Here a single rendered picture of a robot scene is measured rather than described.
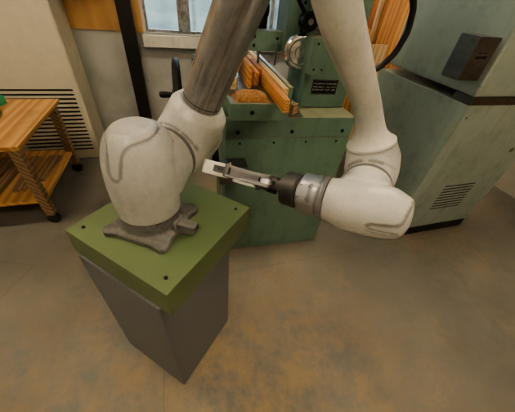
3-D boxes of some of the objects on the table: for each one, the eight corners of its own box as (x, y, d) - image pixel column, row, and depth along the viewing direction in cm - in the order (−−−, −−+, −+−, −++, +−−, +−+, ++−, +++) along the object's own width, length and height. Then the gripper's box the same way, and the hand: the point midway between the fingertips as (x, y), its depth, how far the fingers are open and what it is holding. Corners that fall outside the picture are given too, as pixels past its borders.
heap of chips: (230, 93, 92) (230, 85, 90) (264, 94, 94) (265, 86, 92) (235, 102, 85) (235, 93, 84) (270, 102, 88) (271, 94, 86)
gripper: (317, 184, 66) (247, 167, 75) (287, 161, 44) (192, 141, 53) (309, 212, 67) (240, 191, 76) (275, 203, 44) (182, 176, 53)
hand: (224, 172), depth 64 cm, fingers open, 13 cm apart
